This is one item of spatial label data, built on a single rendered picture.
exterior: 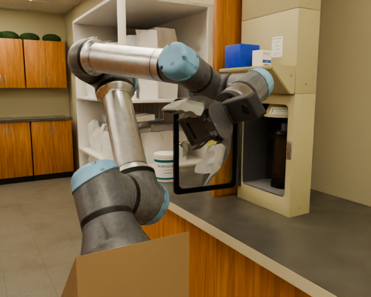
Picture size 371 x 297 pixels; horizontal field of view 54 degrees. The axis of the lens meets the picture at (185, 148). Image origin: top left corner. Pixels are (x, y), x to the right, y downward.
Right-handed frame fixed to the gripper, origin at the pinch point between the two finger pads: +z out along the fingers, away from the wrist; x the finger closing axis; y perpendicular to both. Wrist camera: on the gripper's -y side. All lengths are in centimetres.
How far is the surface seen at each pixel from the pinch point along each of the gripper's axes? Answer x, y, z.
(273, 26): 8, 21, -94
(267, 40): 4, 26, -93
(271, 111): -21, 32, -84
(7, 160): 4, 524, -177
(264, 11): 15, 24, -98
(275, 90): -13, 24, -80
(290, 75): -9, 17, -80
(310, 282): -51, 7, -24
